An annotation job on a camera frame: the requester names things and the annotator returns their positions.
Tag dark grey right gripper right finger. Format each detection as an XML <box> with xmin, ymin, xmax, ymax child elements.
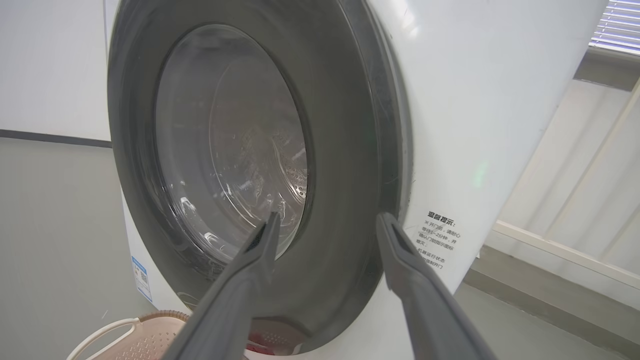
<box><xmin>375</xmin><ymin>212</ymin><xmax>499</xmax><ymax>360</ymax></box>

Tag white Chinese notice sticker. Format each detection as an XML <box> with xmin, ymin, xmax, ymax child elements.
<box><xmin>414</xmin><ymin>210</ymin><xmax>462</xmax><ymax>272</ymax></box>

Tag white window blinds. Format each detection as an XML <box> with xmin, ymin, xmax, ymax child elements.
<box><xmin>589</xmin><ymin>0</ymin><xmax>640</xmax><ymax>57</ymax></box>

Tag white front-load washing machine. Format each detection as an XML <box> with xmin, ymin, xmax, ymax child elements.
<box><xmin>102</xmin><ymin>0</ymin><xmax>609</xmax><ymax>360</ymax></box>

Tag round black glass washer door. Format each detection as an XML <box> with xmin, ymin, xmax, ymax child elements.
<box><xmin>107</xmin><ymin>0</ymin><xmax>414</xmax><ymax>356</ymax></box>

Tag cream perforated basket brown rim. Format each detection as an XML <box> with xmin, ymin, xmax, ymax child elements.
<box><xmin>66</xmin><ymin>310</ymin><xmax>307</xmax><ymax>360</ymax></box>

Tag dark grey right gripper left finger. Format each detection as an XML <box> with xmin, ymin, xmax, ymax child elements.
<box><xmin>161</xmin><ymin>211</ymin><xmax>282</xmax><ymax>360</ymax></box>

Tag white metal railing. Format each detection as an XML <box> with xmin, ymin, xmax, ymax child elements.
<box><xmin>491</xmin><ymin>75</ymin><xmax>640</xmax><ymax>292</ymax></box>

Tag blue energy label sticker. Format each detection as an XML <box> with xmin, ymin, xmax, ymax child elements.
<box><xmin>130</xmin><ymin>256</ymin><xmax>154</xmax><ymax>304</ymax></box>

